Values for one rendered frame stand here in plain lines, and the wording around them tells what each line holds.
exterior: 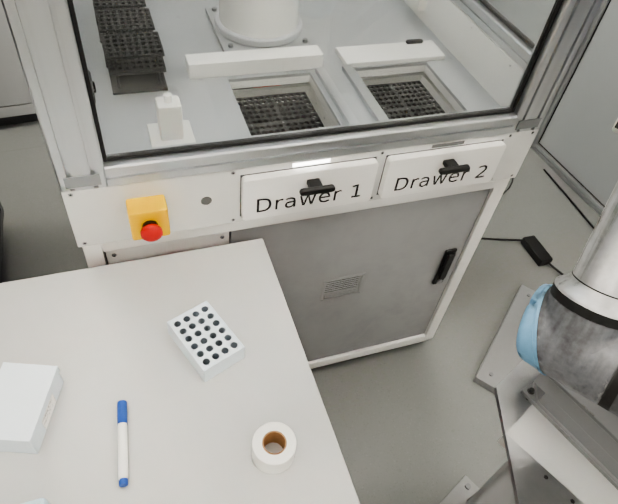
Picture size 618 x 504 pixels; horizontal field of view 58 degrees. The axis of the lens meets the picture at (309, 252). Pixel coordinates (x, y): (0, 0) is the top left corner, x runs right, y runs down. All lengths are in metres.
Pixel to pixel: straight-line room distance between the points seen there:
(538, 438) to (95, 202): 0.89
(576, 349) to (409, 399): 1.16
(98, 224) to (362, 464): 1.08
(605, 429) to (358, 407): 0.98
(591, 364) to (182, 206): 0.76
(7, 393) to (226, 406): 0.34
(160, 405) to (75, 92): 0.52
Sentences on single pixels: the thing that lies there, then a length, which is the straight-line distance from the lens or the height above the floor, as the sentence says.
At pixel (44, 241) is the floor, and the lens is 2.34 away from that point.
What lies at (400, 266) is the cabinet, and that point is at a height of 0.51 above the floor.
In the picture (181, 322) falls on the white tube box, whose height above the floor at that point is 0.80.
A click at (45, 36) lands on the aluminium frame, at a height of 1.23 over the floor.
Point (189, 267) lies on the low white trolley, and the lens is 1.16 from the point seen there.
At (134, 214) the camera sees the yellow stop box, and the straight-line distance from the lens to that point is 1.06.
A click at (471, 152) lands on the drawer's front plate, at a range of 1.29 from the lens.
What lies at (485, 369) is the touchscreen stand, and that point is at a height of 0.03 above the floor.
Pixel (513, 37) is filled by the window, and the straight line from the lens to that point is 1.21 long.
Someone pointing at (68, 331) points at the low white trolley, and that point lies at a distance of 1.11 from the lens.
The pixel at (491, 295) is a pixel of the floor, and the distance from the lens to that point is 2.28.
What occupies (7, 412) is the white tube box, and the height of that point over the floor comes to 0.81.
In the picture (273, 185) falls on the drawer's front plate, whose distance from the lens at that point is 1.12.
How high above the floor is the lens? 1.65
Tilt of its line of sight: 48 degrees down
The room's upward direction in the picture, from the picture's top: 9 degrees clockwise
